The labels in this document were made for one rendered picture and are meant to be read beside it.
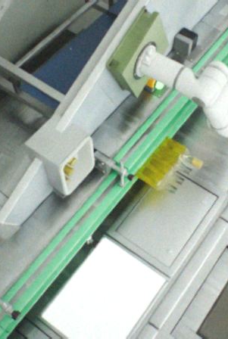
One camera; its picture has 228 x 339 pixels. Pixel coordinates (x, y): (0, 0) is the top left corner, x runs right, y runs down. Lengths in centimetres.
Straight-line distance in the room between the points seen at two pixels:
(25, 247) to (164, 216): 62
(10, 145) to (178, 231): 90
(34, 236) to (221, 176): 91
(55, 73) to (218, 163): 87
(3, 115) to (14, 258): 87
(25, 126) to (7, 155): 18
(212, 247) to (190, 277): 16
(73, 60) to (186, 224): 91
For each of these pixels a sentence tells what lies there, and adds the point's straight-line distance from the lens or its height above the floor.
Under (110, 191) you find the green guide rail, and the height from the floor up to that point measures 94.
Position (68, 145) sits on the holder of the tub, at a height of 80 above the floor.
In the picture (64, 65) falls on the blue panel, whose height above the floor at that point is 40.
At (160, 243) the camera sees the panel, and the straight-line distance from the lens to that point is 192.
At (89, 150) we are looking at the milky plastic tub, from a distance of 170.
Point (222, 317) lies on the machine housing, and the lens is 191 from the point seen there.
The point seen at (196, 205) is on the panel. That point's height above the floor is 123.
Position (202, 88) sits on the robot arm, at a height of 109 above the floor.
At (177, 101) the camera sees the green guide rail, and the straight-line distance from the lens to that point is 198.
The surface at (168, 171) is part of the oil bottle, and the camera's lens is 190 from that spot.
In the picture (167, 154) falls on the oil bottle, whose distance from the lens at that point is 194.
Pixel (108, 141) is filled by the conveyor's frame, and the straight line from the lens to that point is 182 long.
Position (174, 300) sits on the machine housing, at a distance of 186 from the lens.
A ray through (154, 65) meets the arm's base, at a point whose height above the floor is 89.
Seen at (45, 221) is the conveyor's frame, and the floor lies 82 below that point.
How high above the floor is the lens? 148
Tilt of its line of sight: 16 degrees down
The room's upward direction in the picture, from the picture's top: 122 degrees clockwise
